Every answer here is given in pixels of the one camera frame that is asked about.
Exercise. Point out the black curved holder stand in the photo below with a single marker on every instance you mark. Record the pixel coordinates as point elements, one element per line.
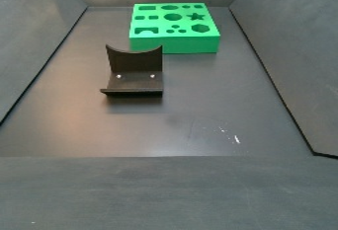
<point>136,65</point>

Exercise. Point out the green shape-sorter block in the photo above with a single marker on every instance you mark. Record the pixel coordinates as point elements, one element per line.
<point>178,26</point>

